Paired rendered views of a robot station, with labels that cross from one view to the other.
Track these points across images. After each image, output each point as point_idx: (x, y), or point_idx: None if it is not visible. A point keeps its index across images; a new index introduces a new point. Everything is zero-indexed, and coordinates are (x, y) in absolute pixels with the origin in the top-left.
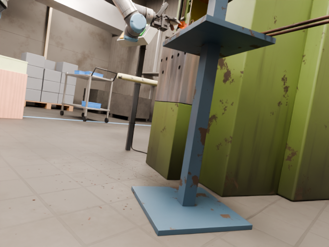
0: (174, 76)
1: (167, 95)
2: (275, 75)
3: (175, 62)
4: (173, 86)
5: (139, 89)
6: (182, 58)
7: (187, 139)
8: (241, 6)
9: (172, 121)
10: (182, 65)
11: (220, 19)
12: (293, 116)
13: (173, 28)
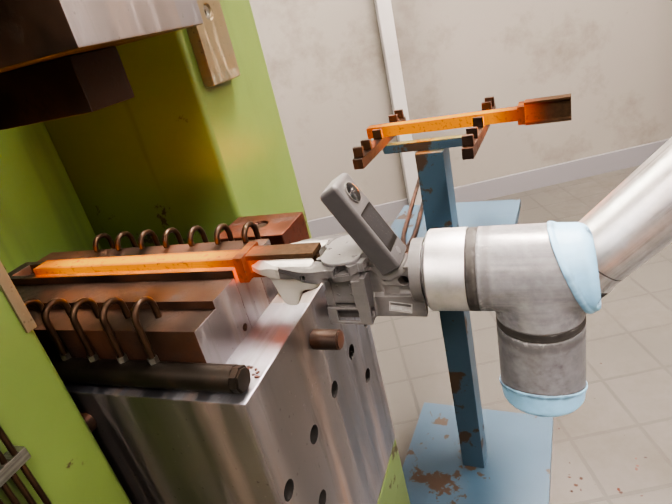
0: (366, 418)
1: (369, 499)
2: None
3: (352, 387)
4: (374, 441)
5: None
6: (365, 344)
7: (475, 388)
8: (266, 150)
9: (401, 495)
10: (373, 357)
11: (498, 200)
12: None
13: (287, 291)
